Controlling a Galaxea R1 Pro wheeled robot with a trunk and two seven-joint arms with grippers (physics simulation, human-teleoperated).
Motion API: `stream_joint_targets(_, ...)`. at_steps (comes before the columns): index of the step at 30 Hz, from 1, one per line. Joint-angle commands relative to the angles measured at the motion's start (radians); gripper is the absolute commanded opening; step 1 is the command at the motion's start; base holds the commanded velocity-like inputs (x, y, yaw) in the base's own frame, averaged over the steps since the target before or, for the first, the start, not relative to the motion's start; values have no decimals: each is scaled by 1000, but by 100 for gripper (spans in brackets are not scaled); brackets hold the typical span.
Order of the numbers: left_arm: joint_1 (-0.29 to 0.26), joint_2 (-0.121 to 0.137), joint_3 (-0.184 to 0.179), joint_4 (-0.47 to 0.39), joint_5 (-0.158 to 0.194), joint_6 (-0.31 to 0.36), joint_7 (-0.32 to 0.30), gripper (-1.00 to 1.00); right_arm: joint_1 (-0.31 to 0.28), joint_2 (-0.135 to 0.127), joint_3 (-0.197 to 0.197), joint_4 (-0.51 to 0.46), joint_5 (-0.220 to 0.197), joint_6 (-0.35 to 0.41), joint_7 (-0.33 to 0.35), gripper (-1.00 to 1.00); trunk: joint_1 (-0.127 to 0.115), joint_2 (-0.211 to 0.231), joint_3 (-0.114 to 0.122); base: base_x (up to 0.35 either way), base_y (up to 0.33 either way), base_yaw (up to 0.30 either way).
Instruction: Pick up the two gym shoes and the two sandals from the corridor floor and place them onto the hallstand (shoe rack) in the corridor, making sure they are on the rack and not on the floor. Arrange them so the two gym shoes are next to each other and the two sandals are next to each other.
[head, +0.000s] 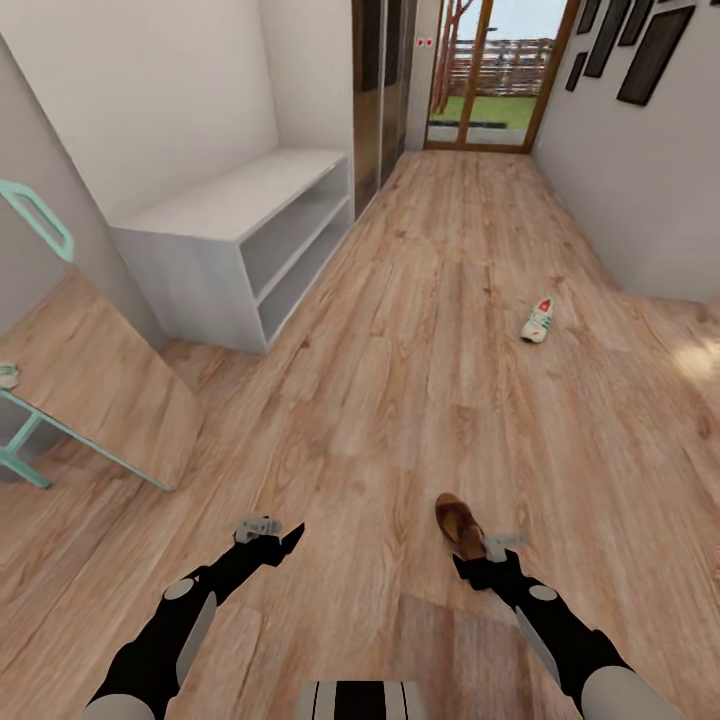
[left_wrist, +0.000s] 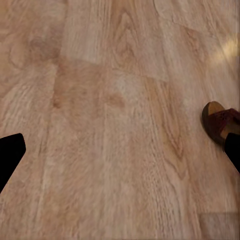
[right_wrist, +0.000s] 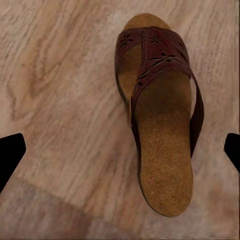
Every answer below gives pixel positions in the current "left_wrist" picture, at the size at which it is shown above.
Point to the sandal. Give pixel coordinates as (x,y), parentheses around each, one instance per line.
(218,122)

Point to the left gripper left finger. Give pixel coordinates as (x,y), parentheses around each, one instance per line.
(12,149)

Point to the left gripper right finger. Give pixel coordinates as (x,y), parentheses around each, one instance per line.
(232,149)

